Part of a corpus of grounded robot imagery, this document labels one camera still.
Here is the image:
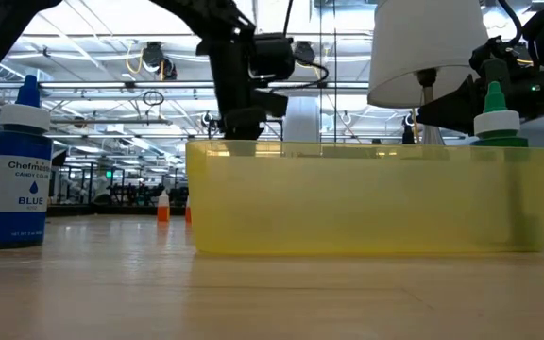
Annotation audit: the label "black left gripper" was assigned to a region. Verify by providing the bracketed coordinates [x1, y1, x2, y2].
[196, 27, 288, 142]

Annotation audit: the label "large green food coloring bottle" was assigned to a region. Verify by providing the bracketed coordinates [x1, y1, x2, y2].
[468, 80, 540, 251]

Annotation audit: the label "large blue food coloring bottle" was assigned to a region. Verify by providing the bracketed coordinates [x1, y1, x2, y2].
[0, 74, 55, 250]

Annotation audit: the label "silver lamp base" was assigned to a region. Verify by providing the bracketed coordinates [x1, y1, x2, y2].
[416, 68, 447, 146]

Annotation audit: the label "black background hanging device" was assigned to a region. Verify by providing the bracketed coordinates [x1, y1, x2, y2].
[399, 112, 418, 145]

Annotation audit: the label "white building column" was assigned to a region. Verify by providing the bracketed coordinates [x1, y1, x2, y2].
[282, 96, 321, 143]

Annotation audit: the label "white lamp shade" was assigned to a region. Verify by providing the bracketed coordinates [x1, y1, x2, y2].
[366, 0, 490, 110]

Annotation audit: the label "thin black vertical pole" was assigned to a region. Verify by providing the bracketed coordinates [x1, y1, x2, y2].
[318, 0, 323, 145]
[331, 0, 337, 145]

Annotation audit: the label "yellow translucent plastic bin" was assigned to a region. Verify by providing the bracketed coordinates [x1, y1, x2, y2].
[185, 139, 544, 256]

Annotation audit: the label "background robot workstations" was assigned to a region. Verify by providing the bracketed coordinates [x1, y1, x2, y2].
[49, 162, 189, 207]

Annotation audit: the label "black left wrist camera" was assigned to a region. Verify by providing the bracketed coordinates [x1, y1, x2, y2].
[251, 32, 297, 82]

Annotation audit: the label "black ceiling cable reel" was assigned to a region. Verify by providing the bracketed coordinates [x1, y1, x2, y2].
[294, 41, 318, 67]
[140, 41, 179, 81]

